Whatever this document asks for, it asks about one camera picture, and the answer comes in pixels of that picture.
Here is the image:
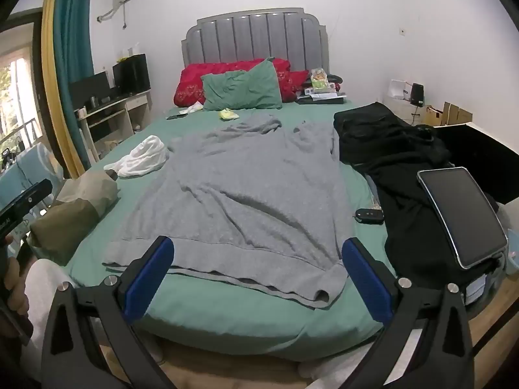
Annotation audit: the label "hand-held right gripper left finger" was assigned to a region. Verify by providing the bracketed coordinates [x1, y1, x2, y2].
[38, 235, 179, 389]

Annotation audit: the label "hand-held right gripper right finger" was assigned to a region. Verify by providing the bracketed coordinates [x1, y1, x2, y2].
[341, 237, 477, 389]

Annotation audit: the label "large grey shirt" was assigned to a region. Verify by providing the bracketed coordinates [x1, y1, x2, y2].
[101, 114, 348, 309]

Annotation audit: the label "person's left hand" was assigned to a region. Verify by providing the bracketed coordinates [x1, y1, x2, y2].
[0, 256, 30, 323]

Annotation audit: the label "olive folded garment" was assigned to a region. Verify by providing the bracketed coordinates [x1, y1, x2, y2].
[28, 170, 121, 267]

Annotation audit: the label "black car key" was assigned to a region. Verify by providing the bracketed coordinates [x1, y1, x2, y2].
[352, 208, 384, 224]

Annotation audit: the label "bed with green sheet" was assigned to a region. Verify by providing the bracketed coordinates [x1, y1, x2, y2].
[65, 99, 400, 363]

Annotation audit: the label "white trouser leg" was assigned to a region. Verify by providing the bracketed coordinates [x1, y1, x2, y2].
[23, 258, 165, 369]
[298, 326, 422, 389]

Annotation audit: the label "black garment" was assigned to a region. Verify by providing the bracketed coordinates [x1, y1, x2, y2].
[333, 102, 501, 288]

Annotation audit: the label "yellow curtain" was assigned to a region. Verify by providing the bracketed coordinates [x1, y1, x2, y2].
[41, 0, 82, 180]

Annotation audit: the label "black tablet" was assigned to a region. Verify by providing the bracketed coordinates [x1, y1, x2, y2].
[417, 166, 509, 270]

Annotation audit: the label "light wooden desk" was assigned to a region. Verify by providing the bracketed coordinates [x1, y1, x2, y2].
[74, 90, 153, 165]

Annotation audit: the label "white cloth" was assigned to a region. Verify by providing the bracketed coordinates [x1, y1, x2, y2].
[104, 135, 169, 179]

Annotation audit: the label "black monitor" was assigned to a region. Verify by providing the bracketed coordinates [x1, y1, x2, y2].
[69, 71, 111, 110]

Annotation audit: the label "black computer tower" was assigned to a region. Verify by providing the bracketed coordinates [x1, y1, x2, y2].
[112, 53, 151, 96]

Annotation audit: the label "teal curtain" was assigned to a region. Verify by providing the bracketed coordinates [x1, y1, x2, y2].
[54, 0, 95, 171]

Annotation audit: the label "white nightstand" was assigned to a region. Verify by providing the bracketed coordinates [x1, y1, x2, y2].
[383, 94, 436, 127]

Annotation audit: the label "brown paper bags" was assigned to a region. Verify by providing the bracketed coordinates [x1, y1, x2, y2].
[426, 101, 475, 127]

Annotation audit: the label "stack of books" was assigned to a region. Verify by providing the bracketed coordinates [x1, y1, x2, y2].
[295, 88, 348, 105]

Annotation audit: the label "white box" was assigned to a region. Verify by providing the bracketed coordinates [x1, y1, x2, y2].
[387, 80, 411, 100]

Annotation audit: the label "red patterned pillow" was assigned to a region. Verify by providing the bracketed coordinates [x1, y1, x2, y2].
[174, 57, 309, 107]

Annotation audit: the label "green pillow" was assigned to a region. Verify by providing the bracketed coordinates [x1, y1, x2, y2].
[201, 57, 283, 111]

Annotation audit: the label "grey padded headboard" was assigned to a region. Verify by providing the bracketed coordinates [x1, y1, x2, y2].
[180, 7, 327, 74]

